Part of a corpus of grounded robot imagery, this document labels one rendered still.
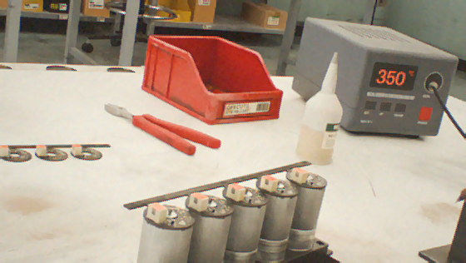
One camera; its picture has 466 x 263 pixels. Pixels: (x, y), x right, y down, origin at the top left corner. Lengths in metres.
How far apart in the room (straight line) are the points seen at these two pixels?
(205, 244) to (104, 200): 0.16
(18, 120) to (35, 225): 0.20
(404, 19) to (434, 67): 5.79
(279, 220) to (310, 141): 0.25
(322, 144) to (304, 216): 0.23
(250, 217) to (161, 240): 0.06
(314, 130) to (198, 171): 0.12
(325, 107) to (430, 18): 5.75
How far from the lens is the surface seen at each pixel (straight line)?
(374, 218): 0.57
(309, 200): 0.43
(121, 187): 0.53
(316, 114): 0.64
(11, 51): 2.83
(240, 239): 0.39
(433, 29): 6.36
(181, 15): 4.95
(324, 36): 0.82
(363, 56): 0.75
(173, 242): 0.35
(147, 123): 0.66
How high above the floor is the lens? 0.96
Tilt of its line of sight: 17 degrees down
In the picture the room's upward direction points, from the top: 11 degrees clockwise
